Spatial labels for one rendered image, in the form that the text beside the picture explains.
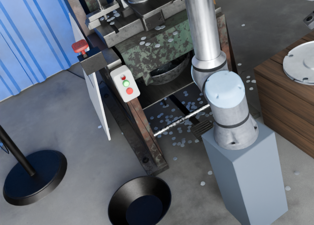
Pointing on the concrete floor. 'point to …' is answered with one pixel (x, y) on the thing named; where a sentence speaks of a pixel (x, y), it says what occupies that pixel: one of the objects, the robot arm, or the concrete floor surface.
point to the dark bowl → (140, 201)
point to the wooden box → (287, 100)
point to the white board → (91, 82)
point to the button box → (115, 75)
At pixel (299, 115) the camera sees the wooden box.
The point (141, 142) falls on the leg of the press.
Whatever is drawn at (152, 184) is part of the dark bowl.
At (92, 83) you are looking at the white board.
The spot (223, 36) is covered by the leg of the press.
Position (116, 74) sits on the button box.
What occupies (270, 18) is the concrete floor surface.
